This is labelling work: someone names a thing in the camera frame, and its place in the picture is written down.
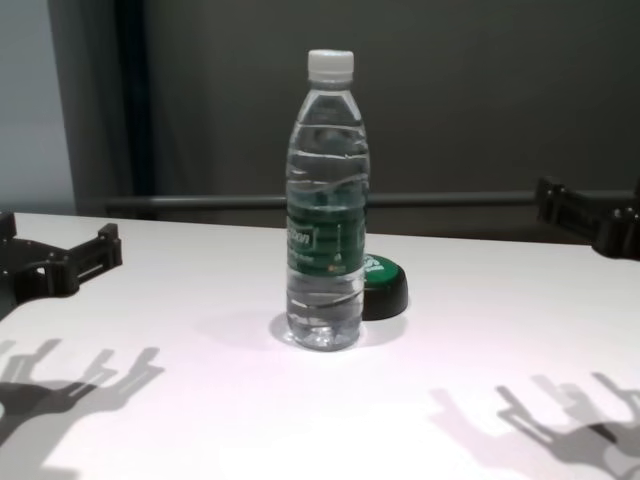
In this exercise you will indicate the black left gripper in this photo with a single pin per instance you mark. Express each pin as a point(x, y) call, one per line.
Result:
point(22, 270)

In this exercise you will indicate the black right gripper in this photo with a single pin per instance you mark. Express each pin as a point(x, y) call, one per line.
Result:
point(622, 235)

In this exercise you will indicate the clear water bottle green label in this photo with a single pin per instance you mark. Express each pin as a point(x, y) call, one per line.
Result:
point(327, 175)

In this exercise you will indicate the green buzzer button black base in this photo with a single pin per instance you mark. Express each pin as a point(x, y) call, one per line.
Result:
point(385, 290)

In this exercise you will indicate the grey horizontal rail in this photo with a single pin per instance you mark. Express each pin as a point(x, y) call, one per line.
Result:
point(450, 201)

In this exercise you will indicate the dark vertical post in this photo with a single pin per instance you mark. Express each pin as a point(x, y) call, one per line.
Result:
point(132, 100)

